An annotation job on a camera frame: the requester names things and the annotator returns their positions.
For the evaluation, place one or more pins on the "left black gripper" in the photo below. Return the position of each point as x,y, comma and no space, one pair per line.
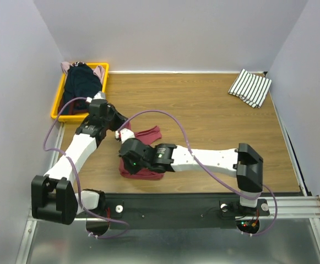
120,119

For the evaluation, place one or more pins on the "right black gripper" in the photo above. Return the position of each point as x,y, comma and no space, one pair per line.
128,149

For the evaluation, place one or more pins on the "maroon tank top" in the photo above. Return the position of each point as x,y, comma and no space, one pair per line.
147,137

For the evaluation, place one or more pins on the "black white striped tank top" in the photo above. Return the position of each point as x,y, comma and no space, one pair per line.
251,88

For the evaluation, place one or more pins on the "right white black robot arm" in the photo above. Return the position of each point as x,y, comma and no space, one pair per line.
242,163

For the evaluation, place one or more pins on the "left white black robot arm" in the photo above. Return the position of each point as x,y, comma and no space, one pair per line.
57,196

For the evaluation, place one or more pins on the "pale pink tank top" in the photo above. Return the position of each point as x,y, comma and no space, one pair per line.
99,71

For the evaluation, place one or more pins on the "dark navy tank top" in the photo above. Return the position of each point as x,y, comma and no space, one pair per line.
80,82

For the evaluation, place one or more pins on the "yellow plastic bin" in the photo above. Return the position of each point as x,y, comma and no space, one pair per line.
78,109

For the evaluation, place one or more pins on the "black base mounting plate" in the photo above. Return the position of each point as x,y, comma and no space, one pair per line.
180,211

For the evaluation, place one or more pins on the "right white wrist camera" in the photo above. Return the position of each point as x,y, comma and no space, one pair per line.
123,135

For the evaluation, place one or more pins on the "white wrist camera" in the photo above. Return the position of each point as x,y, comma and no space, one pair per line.
99,96
123,135

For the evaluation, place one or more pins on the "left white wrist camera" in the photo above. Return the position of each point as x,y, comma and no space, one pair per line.
99,96

